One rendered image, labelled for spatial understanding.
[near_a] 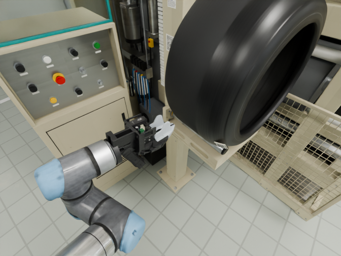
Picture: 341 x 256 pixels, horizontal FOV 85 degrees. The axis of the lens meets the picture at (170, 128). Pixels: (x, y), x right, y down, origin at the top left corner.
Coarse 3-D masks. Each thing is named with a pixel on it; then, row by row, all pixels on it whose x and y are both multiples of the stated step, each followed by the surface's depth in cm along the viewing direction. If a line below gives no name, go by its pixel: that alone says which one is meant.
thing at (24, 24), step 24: (0, 0) 64; (24, 0) 68; (48, 0) 72; (72, 0) 77; (96, 0) 83; (0, 24) 67; (24, 24) 72; (48, 24) 76; (72, 24) 82; (96, 24) 87
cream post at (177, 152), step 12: (180, 0) 69; (192, 0) 71; (168, 12) 77; (180, 12) 72; (168, 24) 80; (168, 144) 140; (180, 144) 132; (168, 156) 152; (180, 156) 144; (168, 168) 165; (180, 168) 157
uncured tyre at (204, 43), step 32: (224, 0) 49; (256, 0) 45; (288, 0) 44; (320, 0) 49; (192, 32) 52; (224, 32) 47; (256, 32) 43; (288, 32) 46; (320, 32) 63; (192, 64) 53; (224, 64) 47; (256, 64) 45; (288, 64) 84; (192, 96) 56; (224, 96) 50; (256, 96) 95; (192, 128) 70; (224, 128) 57; (256, 128) 80
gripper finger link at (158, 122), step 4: (156, 116) 53; (160, 116) 54; (156, 120) 54; (160, 120) 55; (152, 124) 54; (156, 124) 55; (160, 124) 56; (172, 124) 58; (156, 128) 55; (160, 128) 56; (156, 132) 55
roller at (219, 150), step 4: (172, 112) 98; (180, 120) 95; (184, 124) 94; (188, 128) 93; (200, 136) 88; (204, 140) 87; (212, 144) 84; (216, 148) 83; (220, 148) 81; (224, 148) 81; (220, 152) 82; (224, 152) 82
